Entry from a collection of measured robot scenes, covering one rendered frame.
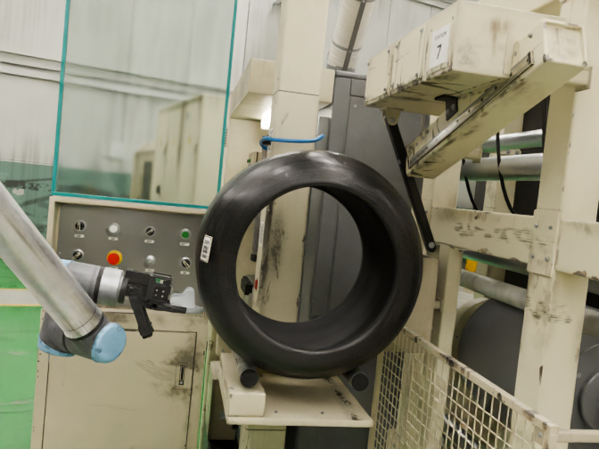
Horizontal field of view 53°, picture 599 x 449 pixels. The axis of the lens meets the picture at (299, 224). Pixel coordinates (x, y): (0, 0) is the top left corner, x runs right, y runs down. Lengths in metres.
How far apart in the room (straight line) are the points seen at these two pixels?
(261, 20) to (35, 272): 10.42
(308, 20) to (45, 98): 8.76
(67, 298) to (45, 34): 9.37
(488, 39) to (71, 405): 1.70
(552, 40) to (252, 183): 0.70
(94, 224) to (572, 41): 1.54
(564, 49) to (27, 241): 1.10
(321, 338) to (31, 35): 9.24
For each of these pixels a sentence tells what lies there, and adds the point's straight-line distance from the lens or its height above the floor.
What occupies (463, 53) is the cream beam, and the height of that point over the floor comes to 1.68.
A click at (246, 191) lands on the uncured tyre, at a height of 1.35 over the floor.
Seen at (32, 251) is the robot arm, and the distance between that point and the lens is 1.26.
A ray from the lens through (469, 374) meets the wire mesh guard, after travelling 1.42.
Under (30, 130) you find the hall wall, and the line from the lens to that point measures 10.38.
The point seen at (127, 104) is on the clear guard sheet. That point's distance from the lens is 2.11.
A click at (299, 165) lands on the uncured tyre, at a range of 1.42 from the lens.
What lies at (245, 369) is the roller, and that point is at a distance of 1.49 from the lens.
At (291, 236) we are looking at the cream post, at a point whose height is 1.22.
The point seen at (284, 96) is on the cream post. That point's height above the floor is 1.64.
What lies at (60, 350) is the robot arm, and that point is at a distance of 1.51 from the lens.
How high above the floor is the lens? 1.36
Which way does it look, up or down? 3 degrees down
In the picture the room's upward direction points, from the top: 6 degrees clockwise
